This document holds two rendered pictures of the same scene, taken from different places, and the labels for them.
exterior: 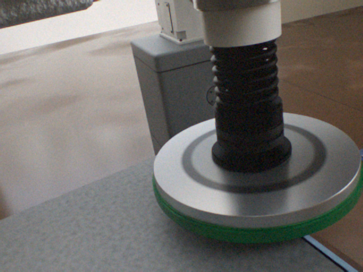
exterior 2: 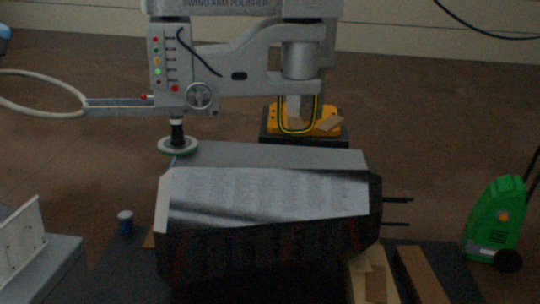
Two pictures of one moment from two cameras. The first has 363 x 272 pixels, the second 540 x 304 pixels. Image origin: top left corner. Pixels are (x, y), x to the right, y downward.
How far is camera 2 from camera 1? 279 cm
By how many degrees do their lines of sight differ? 122
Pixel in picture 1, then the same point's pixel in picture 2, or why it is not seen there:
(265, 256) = not seen: hidden behind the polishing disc
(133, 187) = (194, 162)
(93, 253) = (211, 155)
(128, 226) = (202, 156)
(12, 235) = (223, 163)
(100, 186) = (200, 165)
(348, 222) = not seen: outside the picture
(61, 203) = (210, 165)
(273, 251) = not seen: hidden behind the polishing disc
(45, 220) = (215, 163)
